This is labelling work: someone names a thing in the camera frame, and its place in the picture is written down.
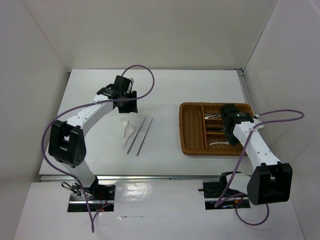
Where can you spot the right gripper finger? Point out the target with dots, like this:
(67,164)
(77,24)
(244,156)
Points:
(227,127)
(231,138)

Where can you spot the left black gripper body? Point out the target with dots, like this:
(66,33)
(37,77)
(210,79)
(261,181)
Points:
(125,95)

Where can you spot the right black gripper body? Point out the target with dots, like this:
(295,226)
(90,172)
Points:
(230,137)

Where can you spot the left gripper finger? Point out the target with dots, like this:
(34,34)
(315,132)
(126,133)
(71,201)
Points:
(127,106)
(132,95)

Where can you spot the silver fork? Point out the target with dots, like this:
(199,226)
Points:
(211,115)

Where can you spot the grey chopstick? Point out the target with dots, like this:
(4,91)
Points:
(136,135)
(144,137)

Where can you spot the silver table knife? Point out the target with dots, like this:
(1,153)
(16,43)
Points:
(214,128)

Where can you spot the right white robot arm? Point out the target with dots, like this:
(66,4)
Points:
(271,179)

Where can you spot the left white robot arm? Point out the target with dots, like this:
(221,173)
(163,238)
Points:
(67,138)

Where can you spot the brown wicker cutlery tray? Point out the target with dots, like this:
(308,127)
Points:
(194,139)

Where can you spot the aluminium rail right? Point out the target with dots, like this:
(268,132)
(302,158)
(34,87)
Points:
(244,87)

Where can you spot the aluminium rail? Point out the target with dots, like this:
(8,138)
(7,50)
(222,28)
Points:
(114,178)
(244,87)

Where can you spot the aluminium rail front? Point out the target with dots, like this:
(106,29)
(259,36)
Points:
(114,178)

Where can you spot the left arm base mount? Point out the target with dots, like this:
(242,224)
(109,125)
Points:
(103,200)

